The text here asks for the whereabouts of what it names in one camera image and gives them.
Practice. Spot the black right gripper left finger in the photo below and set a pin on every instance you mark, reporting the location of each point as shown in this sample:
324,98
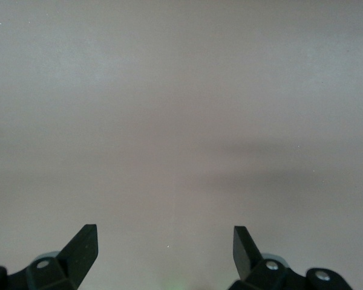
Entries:
75,259

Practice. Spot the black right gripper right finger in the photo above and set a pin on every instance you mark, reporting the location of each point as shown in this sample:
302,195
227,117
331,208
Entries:
248,259

